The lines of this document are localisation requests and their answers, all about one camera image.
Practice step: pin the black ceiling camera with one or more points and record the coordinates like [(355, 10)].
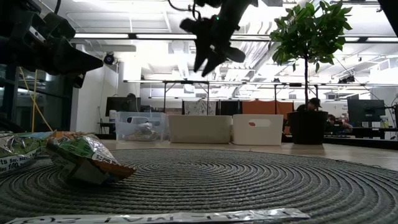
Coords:
[(109, 58)]

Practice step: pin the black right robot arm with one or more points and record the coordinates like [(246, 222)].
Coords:
[(230, 9)]

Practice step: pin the white plastic bin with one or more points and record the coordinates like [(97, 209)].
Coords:
[(199, 129), (258, 133)]

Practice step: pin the potted green tree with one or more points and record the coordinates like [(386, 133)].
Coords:
[(308, 37)]

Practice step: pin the black background rack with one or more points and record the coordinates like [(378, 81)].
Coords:
[(186, 81)]

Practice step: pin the person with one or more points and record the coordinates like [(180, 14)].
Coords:
[(312, 104), (337, 123)]

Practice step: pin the dark desk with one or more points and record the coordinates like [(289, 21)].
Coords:
[(367, 132)]

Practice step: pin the black computer monitor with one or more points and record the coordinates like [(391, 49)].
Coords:
[(365, 110), (121, 105)]

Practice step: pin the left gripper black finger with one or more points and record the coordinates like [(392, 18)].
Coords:
[(79, 81), (74, 60)]

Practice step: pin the white snack bar on plate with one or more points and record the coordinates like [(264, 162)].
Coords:
[(155, 216)]

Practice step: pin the orange partition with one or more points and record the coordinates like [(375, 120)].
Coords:
[(267, 107)]

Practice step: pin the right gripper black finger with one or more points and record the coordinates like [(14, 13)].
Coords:
[(202, 57), (214, 62)]

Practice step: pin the orange green granola bar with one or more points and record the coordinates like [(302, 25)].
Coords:
[(84, 155)]

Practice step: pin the silver green granola bar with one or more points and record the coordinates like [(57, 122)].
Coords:
[(15, 149)]

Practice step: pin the dark glass partition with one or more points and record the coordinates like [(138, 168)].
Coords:
[(46, 102)]

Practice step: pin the clear plastic bin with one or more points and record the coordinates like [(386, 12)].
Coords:
[(143, 118)]

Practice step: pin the round grey woven placemat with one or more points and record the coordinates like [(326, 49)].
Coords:
[(217, 180)]

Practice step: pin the white container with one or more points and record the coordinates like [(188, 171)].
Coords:
[(112, 116)]

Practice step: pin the ceiling light strip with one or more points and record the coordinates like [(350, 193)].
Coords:
[(102, 35)]

